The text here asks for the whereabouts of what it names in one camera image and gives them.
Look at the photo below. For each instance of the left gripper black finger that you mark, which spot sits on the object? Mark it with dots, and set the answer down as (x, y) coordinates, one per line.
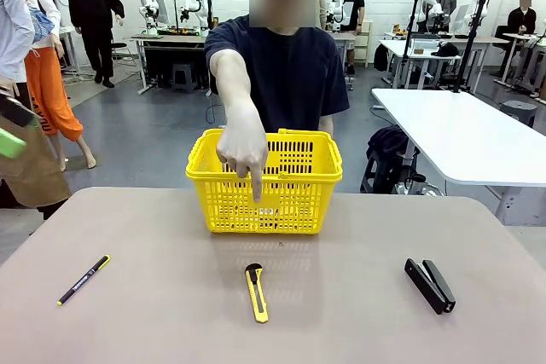
(10, 142)
(17, 110)

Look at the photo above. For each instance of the person's right forearm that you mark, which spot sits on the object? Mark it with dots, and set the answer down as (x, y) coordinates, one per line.
(232, 74)

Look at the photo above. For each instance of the person's left forearm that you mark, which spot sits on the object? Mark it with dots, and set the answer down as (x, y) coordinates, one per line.
(327, 125)

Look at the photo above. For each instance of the person in black hoodie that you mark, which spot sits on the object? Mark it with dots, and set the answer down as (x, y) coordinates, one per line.
(94, 10)

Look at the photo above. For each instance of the person in navy T-shirt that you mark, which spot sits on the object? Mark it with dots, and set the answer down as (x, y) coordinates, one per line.
(294, 70)

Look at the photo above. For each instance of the yellow plastic shopping basket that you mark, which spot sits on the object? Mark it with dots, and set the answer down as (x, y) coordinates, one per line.
(298, 202)

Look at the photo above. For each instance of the person in beige shirt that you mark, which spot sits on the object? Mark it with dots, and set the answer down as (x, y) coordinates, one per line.
(321, 1)

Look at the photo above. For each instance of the person in black white T-shirt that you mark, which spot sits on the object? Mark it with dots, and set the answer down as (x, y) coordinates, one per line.
(354, 10)

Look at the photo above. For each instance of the person wearing headset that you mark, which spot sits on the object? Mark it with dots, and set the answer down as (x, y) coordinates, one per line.
(445, 1)

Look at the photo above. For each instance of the person in black jacket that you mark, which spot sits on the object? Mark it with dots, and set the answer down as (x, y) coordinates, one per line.
(522, 19)

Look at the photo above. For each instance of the person's right hand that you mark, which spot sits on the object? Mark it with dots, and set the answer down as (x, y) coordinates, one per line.
(243, 142)

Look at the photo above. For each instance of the mannequin in orange trousers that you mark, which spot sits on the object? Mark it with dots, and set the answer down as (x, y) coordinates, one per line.
(49, 82)

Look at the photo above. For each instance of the mannequin in brown apron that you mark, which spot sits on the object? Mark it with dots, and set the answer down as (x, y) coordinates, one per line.
(38, 176)

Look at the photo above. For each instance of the mannequin in light blue shirt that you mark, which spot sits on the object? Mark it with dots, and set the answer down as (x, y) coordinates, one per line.
(13, 31)

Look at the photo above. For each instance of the black office chair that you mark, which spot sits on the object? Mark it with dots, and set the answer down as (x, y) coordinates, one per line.
(123, 53)

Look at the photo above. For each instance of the black pen yellow cap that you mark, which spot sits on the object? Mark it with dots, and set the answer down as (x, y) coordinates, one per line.
(83, 280)

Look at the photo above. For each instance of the grey background work table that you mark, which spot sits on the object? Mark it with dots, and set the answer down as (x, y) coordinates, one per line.
(170, 40)

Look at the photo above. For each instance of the grey step stool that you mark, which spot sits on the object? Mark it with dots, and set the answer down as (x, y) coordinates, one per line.
(184, 77)

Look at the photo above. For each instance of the yellow utility knife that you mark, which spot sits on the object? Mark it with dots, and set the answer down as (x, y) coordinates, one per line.
(257, 296)

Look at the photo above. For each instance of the white drawer cart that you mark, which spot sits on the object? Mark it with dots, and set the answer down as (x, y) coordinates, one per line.
(363, 42)

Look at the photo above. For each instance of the black stool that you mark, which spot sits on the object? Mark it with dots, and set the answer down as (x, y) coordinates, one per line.
(375, 176)

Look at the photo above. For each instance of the black backpack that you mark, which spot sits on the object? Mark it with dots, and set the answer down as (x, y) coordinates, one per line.
(388, 140)

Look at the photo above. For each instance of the thin black tripod pole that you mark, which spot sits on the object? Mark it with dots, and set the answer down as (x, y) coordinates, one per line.
(411, 31)

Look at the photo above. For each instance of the white background desk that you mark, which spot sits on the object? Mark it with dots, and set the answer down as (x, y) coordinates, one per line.
(418, 46)

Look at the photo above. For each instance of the large white table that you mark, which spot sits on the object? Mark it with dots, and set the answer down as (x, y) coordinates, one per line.
(452, 134)

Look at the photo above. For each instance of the black stapler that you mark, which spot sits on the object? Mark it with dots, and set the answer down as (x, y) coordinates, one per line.
(431, 287)

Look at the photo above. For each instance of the thick black tripod pole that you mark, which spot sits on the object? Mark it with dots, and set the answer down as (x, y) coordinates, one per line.
(469, 40)

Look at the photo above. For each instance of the grey round stool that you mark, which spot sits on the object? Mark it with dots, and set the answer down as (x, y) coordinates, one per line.
(518, 110)

